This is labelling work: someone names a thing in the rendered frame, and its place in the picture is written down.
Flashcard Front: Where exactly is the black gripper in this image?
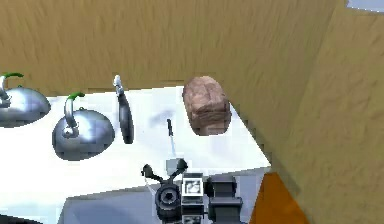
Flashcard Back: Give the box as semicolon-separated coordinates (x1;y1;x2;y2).
140;158;189;224

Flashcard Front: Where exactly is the brown bread loaf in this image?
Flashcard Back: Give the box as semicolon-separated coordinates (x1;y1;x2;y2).
181;75;233;137

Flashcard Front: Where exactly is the spatula black handle grey blade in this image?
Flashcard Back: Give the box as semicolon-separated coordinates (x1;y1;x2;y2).
166;118;185;175

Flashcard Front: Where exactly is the silver kettle green handle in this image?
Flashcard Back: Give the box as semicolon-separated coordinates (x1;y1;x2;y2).
51;91;116;162
0;72;52;129

